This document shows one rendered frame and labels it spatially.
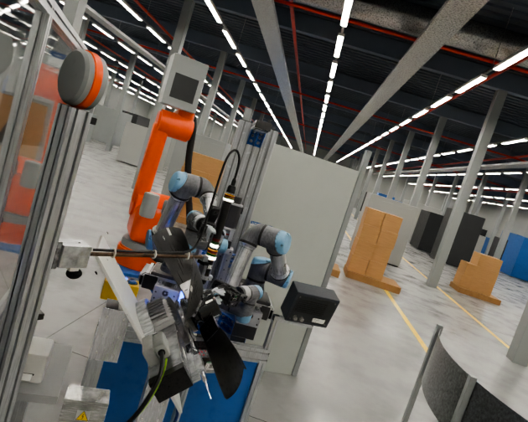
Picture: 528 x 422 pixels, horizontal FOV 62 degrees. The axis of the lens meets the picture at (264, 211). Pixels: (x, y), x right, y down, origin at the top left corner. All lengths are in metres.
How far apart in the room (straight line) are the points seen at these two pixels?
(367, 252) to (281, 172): 6.42
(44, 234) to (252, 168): 1.62
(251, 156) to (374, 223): 7.36
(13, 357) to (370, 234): 8.90
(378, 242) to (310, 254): 6.03
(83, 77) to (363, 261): 9.07
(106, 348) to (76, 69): 0.98
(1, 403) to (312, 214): 2.91
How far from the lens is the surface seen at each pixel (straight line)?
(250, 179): 2.75
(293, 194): 3.81
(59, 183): 1.34
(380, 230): 9.94
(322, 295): 2.43
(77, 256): 1.45
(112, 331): 1.74
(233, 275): 2.27
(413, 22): 10.21
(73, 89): 1.31
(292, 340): 4.25
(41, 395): 1.75
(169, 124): 5.78
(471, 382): 3.10
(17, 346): 1.50
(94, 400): 1.79
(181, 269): 1.80
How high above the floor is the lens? 1.81
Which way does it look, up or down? 6 degrees down
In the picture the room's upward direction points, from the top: 18 degrees clockwise
